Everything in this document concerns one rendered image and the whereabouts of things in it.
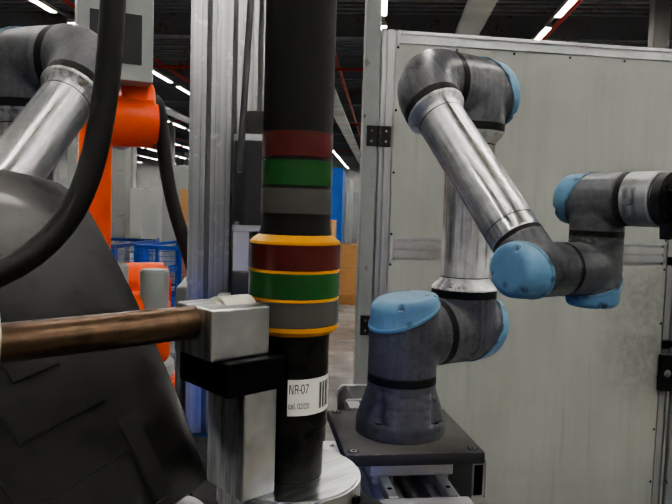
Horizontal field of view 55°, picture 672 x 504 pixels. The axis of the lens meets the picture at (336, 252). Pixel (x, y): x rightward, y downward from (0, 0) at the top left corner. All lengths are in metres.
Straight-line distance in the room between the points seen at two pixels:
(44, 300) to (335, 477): 0.16
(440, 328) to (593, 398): 1.48
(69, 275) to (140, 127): 4.00
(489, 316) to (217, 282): 0.49
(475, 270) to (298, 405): 0.86
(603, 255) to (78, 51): 0.80
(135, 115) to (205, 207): 3.16
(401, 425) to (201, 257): 0.46
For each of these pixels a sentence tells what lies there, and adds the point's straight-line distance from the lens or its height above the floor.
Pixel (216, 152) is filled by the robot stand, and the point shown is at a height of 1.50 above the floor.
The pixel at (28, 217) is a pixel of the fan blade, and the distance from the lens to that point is 0.38.
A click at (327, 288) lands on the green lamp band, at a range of 0.30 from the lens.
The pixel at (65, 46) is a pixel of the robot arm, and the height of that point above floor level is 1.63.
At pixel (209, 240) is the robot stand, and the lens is 1.19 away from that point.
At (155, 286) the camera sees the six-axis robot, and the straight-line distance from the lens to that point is 4.16.
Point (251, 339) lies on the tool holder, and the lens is 0.28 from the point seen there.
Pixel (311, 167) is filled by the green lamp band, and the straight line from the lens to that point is 0.29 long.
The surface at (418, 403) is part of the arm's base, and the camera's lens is 1.08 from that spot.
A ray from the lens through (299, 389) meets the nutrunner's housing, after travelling 0.30.
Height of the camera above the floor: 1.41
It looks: 4 degrees down
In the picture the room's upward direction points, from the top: 2 degrees clockwise
